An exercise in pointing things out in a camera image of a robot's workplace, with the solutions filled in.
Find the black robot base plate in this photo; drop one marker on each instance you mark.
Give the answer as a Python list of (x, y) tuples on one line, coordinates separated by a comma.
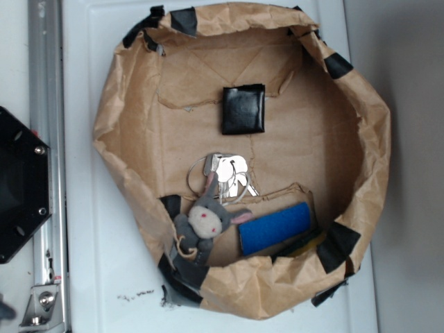
[(25, 187)]

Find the aluminium extrusion rail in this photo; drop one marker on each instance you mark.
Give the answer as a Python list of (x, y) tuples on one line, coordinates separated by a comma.
[(50, 251)]

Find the grey plush donkey keychain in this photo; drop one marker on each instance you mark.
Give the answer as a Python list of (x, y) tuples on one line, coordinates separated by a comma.
[(206, 220)]

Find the brown paper bag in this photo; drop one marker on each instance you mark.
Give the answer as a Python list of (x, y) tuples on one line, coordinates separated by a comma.
[(327, 143)]

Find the silver key bunch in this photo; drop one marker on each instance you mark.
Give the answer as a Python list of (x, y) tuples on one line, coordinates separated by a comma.
[(234, 178)]

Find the white tray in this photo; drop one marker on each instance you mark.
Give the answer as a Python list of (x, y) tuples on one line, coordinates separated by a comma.
[(115, 285)]

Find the metal corner bracket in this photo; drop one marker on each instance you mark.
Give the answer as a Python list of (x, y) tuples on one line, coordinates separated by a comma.
[(43, 310)]

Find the yellow green scouring sponge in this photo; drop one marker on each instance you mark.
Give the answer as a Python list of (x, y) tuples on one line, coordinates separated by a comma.
[(302, 245)]

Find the blue sponge block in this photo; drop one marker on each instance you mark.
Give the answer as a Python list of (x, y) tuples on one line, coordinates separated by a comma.
[(274, 228)]

